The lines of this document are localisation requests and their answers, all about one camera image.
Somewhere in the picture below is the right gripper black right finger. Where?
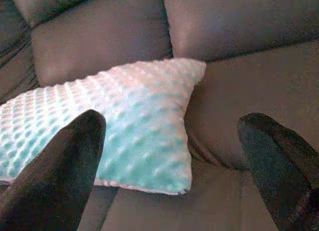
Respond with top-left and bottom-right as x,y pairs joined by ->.
238,113 -> 319,231

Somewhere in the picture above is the grey green leather sofa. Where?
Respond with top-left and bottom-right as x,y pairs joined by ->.
0,0 -> 319,231

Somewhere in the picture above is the teal dotted pillow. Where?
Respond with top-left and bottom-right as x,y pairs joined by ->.
0,58 -> 207,196

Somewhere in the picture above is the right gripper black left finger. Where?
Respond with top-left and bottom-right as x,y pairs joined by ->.
0,109 -> 107,231

